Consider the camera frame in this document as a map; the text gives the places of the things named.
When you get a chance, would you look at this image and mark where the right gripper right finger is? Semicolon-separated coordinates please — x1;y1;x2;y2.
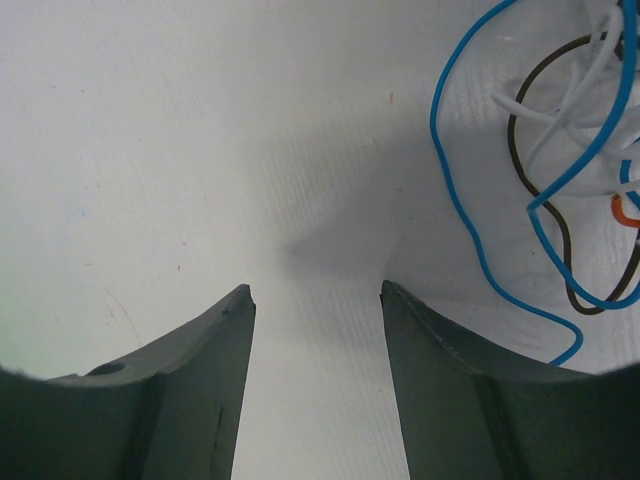
380;281;639;479

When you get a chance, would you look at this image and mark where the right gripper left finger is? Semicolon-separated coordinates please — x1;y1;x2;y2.
1;285;256;479

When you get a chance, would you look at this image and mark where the white wire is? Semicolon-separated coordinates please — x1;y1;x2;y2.
492;0;640;199

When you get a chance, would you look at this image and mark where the blue wire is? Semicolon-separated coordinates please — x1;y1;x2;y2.
430;0;640;366

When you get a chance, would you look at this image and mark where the brown wire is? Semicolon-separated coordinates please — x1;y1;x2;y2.
507;34;640;315

